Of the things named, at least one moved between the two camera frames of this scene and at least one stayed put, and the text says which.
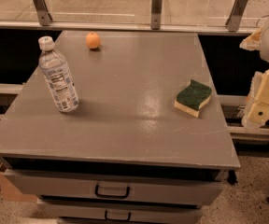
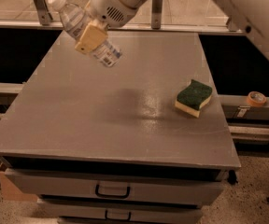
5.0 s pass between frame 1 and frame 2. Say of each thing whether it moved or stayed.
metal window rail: stayed
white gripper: moved
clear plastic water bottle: moved
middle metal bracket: stayed
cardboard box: stayed
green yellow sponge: stayed
